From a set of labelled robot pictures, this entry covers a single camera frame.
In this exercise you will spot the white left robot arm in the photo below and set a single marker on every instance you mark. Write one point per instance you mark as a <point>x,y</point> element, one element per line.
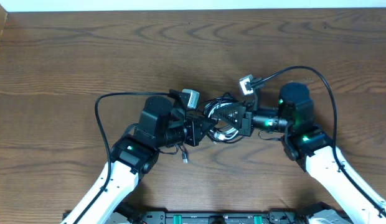
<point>164,122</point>

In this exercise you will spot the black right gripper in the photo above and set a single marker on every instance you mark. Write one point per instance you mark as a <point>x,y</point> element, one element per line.
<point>244,121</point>

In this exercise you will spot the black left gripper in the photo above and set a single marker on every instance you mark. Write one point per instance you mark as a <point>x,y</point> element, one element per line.
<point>196,130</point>

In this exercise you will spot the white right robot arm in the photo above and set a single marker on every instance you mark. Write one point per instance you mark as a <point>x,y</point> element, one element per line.
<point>314,151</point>

